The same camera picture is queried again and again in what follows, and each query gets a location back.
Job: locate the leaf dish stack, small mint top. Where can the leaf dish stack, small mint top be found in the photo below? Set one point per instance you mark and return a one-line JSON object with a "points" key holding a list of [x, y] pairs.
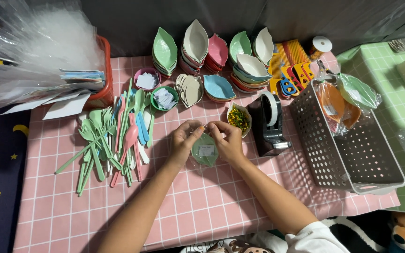
{"points": [[240, 44]]}

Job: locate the heap of green gold twist ties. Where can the heap of green gold twist ties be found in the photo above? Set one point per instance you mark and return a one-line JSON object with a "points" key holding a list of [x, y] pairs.
{"points": [[238, 118]]}

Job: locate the stack of white paper cards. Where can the stack of white paper cards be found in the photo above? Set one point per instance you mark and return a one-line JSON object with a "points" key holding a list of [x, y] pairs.
{"points": [[72, 95]]}

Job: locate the leaf dish stack, mint upright top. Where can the leaf dish stack, mint upright top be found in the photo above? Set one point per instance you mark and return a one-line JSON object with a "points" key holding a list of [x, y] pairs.
{"points": [[165, 51]]}

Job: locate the small green round bowl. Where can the small green round bowl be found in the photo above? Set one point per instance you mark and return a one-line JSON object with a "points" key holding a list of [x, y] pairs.
{"points": [[155, 105]]}

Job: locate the person's left hand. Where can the person's left hand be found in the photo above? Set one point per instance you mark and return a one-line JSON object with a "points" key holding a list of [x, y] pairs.
{"points": [[181, 142]]}

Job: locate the row of coloured plastic combs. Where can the row of coloured plastic combs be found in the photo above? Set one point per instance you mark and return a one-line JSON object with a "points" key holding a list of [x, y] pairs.
{"points": [[292, 63]]}

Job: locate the leaf dish stack, white flat top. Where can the leaf dish stack, white flat top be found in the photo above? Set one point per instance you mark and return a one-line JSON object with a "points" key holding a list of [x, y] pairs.
{"points": [[251, 66]]}

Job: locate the leaf dish stack, blue top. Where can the leaf dish stack, blue top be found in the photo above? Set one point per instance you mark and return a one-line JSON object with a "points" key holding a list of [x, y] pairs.
{"points": [[219, 88]]}

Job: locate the green checked tablecloth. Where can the green checked tablecloth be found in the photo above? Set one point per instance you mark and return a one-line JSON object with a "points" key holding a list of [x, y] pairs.
{"points": [[381, 63]]}

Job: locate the pink checked tablecloth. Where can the pink checked tablecloth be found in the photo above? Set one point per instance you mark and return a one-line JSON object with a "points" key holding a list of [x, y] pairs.
{"points": [[202, 210]]}

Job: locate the stack of beige leaf dishes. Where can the stack of beige leaf dishes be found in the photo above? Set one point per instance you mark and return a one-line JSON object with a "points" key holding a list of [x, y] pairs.
{"points": [[190, 91]]}

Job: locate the heap of clear cellophane bags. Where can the heap of clear cellophane bags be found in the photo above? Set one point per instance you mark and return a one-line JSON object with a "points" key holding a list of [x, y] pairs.
{"points": [[30, 49]]}

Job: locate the leaf dish stack, beige upright top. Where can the leaf dish stack, beige upright top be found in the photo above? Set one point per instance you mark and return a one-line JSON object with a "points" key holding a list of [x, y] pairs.
{"points": [[195, 42]]}

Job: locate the clear tape roll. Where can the clear tape roll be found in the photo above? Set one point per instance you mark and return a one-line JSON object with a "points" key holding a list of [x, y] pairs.
{"points": [[272, 105]]}

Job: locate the grey backdrop cloth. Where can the grey backdrop cloth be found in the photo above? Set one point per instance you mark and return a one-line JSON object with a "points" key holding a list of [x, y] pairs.
{"points": [[135, 24]]}

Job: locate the white leaf dish with ties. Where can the white leaf dish with ties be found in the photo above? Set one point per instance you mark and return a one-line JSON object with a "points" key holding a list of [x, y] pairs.
{"points": [[245, 112]]}

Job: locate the black and white plush cloth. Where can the black and white plush cloth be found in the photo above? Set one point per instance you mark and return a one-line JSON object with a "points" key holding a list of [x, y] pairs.
{"points": [[360, 232]]}

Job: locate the wrapped orange leaf dish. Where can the wrapped orange leaf dish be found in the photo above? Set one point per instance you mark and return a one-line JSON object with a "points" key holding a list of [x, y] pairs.
{"points": [[352, 117], [331, 102]]}

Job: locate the person's right hand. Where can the person's right hand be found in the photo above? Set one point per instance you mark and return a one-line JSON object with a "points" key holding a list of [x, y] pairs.
{"points": [[231, 146]]}

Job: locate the clear plastic packet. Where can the clear plastic packet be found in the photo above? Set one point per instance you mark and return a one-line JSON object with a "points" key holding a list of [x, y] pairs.
{"points": [[403, 45]]}

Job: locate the white paper slips in green bowl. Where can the white paper slips in green bowl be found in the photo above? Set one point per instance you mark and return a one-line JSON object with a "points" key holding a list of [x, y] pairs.
{"points": [[164, 98]]}

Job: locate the pile of pastel plastic cutlery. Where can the pile of pastel plastic cutlery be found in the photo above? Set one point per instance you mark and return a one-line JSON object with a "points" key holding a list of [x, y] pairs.
{"points": [[114, 140]]}

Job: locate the cartoon print cloth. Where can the cartoon print cloth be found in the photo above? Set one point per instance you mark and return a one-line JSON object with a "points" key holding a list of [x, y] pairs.
{"points": [[230, 246]]}

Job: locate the white paper slips in pink bowl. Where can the white paper slips in pink bowl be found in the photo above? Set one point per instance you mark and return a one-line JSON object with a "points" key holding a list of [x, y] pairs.
{"points": [[146, 80]]}

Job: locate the small pink round bowl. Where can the small pink round bowl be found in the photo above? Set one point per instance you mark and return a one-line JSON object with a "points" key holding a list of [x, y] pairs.
{"points": [[155, 72]]}

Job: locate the leaf dish stack, pink top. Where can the leaf dish stack, pink top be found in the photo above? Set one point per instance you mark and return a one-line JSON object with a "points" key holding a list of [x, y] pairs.
{"points": [[217, 51]]}

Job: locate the red plastic basket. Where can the red plastic basket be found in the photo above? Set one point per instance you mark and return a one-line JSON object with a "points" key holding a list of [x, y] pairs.
{"points": [[104, 84]]}

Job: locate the leaf dish stack, white upright top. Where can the leaf dish stack, white upright top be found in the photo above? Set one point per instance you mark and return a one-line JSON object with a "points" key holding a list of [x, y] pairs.
{"points": [[264, 45]]}

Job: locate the green leaf dish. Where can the green leaf dish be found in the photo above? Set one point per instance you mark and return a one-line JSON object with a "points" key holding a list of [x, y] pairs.
{"points": [[359, 91], [205, 153]]}

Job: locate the wrapped green leaf dish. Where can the wrapped green leaf dish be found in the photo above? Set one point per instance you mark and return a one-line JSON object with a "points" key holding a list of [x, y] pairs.
{"points": [[359, 91]]}

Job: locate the gold ribbon spool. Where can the gold ribbon spool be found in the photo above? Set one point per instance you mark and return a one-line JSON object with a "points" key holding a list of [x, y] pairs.
{"points": [[320, 45]]}

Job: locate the black tape dispenser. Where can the black tape dispenser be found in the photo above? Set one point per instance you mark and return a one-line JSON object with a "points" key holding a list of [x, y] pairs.
{"points": [[262, 137]]}

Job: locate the white perforated plastic basket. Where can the white perforated plastic basket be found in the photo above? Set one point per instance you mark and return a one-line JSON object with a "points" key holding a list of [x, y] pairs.
{"points": [[360, 158]]}

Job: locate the person's white sleeve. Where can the person's white sleeve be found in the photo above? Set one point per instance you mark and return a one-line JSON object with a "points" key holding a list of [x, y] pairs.
{"points": [[315, 240]]}

